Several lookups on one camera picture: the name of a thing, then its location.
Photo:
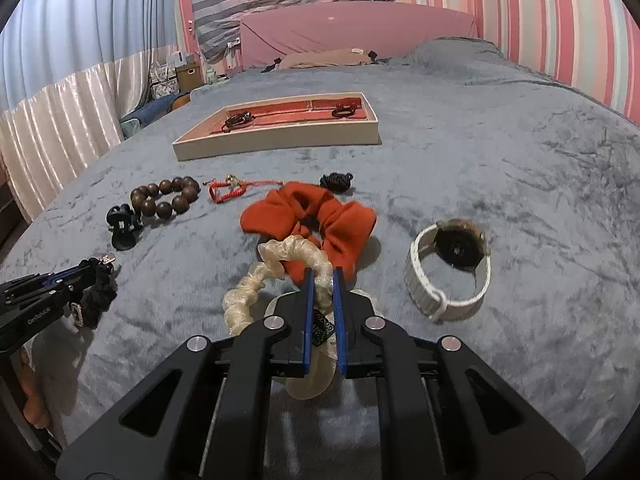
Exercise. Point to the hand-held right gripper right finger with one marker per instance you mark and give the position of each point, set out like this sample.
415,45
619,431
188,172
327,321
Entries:
339,320

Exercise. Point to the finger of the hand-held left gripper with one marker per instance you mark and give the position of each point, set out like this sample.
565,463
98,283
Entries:
65,272
45,297

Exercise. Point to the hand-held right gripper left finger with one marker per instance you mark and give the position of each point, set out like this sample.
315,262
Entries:
309,320

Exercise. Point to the black scrunchie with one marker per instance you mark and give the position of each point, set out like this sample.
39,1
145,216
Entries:
102,292

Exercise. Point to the cream sheer scrunchie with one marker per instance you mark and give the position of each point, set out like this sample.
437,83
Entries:
245,305

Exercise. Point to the black hair claw clip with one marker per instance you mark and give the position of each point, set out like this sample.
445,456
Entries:
122,240

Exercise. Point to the red fabric scrunchie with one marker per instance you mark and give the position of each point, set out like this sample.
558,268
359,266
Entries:
345,230

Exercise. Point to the white band wrist watch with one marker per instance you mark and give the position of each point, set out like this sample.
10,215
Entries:
457,247

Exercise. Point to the beige jewelry tray red lining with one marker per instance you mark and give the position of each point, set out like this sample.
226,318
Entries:
280,142

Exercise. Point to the person's left hand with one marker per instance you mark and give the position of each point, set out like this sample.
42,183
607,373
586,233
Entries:
36,402

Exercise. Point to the blue folded cloth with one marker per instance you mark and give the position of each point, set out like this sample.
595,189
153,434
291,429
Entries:
150,109

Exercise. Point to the cardboard box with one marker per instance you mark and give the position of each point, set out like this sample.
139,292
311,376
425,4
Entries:
187,77

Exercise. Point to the blue and white curtain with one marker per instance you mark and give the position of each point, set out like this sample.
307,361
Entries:
60,35

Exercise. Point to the tan pillow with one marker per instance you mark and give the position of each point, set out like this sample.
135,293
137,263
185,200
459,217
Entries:
325,58

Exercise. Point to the pink headboard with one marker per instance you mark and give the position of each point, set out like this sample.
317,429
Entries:
350,30

